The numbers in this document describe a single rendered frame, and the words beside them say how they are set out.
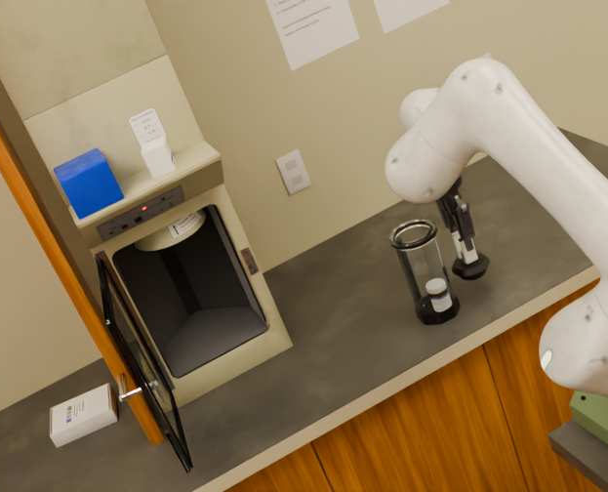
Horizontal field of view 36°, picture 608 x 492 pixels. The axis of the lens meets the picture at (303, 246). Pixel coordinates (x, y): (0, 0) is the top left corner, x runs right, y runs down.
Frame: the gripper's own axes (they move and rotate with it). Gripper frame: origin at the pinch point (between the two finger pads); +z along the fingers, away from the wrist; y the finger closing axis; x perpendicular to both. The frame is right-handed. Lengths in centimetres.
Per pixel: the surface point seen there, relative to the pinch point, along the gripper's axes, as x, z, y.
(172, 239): -60, -28, -15
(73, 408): -98, 7, -29
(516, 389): -3.2, 33.7, 13.0
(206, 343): -62, 3, -21
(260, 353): -52, 8, -13
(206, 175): -48, -42, -5
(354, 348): -33.3, 10.6, 0.0
